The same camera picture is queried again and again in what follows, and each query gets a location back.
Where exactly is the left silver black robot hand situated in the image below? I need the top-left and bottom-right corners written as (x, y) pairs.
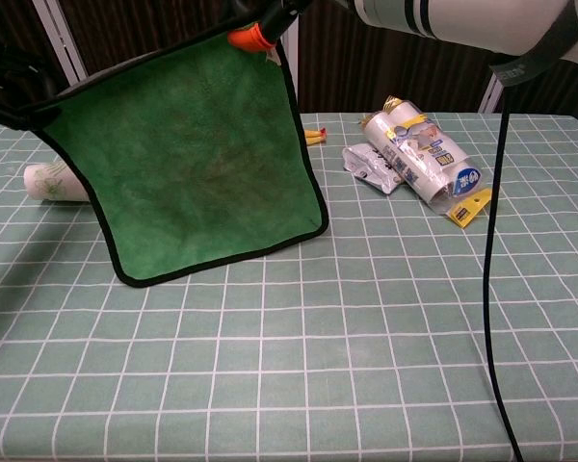
top-left (0, 23), bottom-right (62, 132)

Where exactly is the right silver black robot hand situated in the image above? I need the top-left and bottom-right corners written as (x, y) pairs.
top-left (226, 0), bottom-right (314, 52)

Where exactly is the dark green-lined cloth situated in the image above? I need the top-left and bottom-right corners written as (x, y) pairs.
top-left (28, 18), bottom-right (329, 289)

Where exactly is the white paper cup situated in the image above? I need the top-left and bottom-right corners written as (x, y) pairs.
top-left (23, 161), bottom-right (92, 203)

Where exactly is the crumpled silver packet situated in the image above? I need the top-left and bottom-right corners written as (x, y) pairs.
top-left (341, 142), bottom-right (406, 196)

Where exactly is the clear pack of white rolls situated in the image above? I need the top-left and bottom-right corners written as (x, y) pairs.
top-left (360, 94), bottom-right (493, 228)

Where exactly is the green checkered tablecloth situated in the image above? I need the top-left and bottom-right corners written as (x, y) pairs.
top-left (0, 113), bottom-right (578, 462)

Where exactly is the grey velcro arm strap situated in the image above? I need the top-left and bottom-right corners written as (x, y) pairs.
top-left (489, 0), bottom-right (578, 90)

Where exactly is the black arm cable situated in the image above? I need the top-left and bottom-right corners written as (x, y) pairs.
top-left (481, 84), bottom-right (526, 462)

